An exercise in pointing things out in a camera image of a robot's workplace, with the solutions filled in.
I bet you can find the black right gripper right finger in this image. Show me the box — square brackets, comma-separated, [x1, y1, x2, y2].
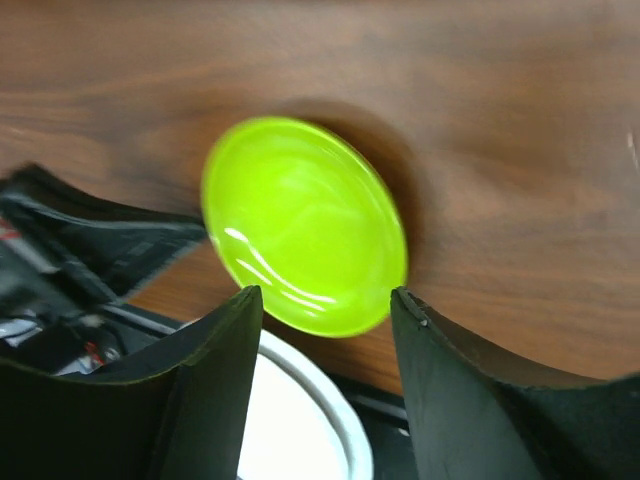
[390, 287, 639, 479]

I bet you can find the lime green plate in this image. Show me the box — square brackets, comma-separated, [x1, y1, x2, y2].
[201, 116, 408, 338]

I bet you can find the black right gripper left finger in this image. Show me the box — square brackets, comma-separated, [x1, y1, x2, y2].
[1, 286, 263, 479]

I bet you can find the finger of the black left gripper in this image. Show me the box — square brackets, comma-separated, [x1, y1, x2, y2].
[1, 164, 207, 300]

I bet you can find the white scalloped deep plate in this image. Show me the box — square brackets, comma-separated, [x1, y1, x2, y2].
[237, 330, 374, 480]

